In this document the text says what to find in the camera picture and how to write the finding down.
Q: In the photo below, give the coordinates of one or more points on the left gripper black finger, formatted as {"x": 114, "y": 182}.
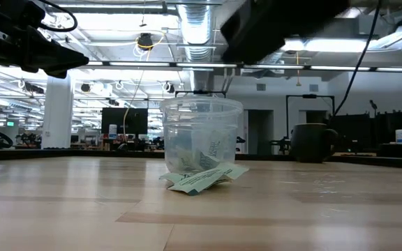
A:
{"x": 65, "y": 62}

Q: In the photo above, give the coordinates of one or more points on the green paper packets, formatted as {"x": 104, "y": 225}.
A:
{"x": 201, "y": 181}

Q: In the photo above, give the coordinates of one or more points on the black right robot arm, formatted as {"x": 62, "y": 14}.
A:
{"x": 274, "y": 24}

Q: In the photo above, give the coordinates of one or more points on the white pillar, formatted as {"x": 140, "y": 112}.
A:
{"x": 58, "y": 115}

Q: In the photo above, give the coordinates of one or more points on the green exit sign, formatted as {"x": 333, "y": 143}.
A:
{"x": 10, "y": 123}

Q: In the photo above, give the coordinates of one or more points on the long ceiling light strip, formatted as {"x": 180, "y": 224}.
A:
{"x": 145, "y": 63}

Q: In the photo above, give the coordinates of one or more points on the white bottle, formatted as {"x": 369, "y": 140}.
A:
{"x": 400, "y": 136}
{"x": 112, "y": 131}

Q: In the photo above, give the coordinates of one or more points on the black monitor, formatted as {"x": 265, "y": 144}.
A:
{"x": 127, "y": 118}

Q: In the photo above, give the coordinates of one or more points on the clear plastic cup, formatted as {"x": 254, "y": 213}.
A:
{"x": 201, "y": 111}

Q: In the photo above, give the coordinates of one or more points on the brown mug yellow inside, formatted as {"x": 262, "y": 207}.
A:
{"x": 309, "y": 143}

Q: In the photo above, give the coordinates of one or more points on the bright ceiling light panel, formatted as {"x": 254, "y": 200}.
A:
{"x": 326, "y": 45}

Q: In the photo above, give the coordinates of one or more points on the black cabinet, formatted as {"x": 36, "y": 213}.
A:
{"x": 361, "y": 129}

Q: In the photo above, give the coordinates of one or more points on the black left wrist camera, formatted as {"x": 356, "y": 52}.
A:
{"x": 9, "y": 14}

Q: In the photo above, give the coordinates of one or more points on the black ceiling camera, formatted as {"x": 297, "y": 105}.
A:
{"x": 145, "y": 41}

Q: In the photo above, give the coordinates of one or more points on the silver ribbed duct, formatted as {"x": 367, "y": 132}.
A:
{"x": 195, "y": 31}

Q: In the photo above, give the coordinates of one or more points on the tall black stand frame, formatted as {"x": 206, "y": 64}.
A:
{"x": 309, "y": 96}

